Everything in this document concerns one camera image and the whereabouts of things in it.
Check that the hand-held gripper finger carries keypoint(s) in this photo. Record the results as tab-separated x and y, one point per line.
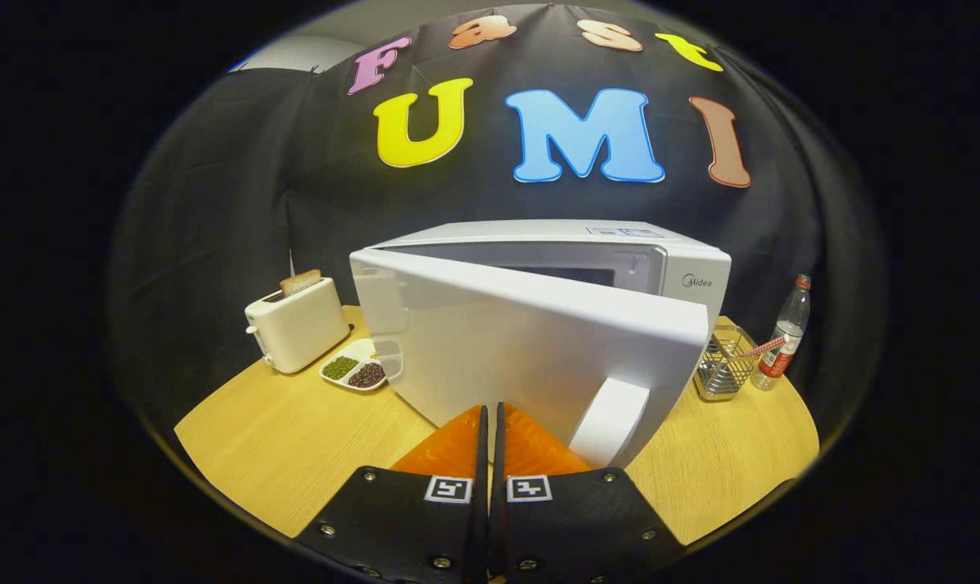
498	527
481	527

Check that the white microwave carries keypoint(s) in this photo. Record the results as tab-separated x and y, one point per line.
522	349

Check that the white divided dish of beans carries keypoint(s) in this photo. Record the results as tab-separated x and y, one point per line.
352	369

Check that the cream toaster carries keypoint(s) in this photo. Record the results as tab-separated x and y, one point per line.
299	328

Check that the toast bread slice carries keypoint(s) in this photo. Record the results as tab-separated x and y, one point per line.
300	283

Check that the red white striped straw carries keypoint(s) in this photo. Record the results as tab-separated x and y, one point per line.
766	346

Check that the clear bottle with red label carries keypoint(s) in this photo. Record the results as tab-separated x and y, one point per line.
786	332

